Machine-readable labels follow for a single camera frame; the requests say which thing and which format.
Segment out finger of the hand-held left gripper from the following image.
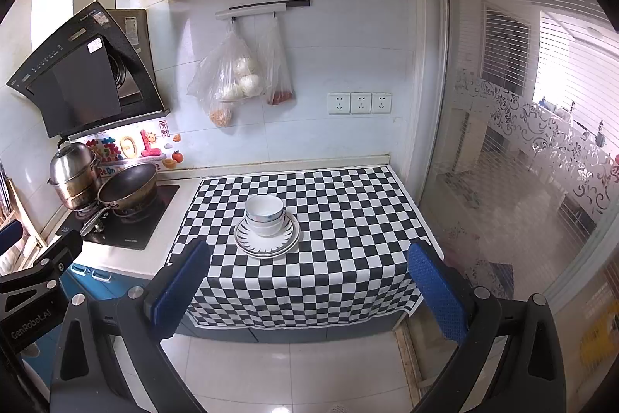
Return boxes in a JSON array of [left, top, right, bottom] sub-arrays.
[[38, 229, 84, 284], [0, 219, 24, 257]]

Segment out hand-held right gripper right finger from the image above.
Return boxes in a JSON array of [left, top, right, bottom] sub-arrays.
[[406, 242, 568, 413]]

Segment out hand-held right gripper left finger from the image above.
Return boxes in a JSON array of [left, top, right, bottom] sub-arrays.
[[50, 239, 212, 413]]

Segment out white bowl with coloured print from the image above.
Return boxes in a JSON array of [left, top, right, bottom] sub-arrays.
[[244, 195, 286, 224]]

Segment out white plate with flower print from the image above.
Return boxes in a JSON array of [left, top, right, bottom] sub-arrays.
[[234, 212, 301, 258]]

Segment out black gas stove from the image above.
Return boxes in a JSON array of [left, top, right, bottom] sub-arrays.
[[53, 183, 180, 251]]

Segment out stainless steel steamer pot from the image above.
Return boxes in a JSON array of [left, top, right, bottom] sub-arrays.
[[47, 139, 103, 212]]

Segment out dark frying pan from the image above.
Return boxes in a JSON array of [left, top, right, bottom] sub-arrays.
[[79, 161, 161, 238]]

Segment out black and white checkered cloth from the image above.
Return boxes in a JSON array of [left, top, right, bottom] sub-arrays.
[[166, 166, 445, 331]]

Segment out frosted glass sliding door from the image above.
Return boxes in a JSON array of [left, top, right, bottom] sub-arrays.
[[413, 0, 619, 399]]

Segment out black range hood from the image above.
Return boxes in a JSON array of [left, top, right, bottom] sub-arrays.
[[6, 0, 171, 139]]

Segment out plastic bag of orange snacks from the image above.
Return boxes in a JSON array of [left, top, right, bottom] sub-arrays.
[[208, 100, 234, 128]]

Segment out plastic bag of white buns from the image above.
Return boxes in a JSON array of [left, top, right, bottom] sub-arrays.
[[187, 23, 266, 105]]

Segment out plastic bag with red food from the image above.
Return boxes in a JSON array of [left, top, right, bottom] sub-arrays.
[[256, 18, 295, 107]]

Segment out colourful wall stickers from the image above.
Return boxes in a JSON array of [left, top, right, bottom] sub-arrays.
[[85, 118, 186, 175]]

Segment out wall hook rail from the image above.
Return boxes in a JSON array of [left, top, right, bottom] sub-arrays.
[[215, 0, 311, 22]]

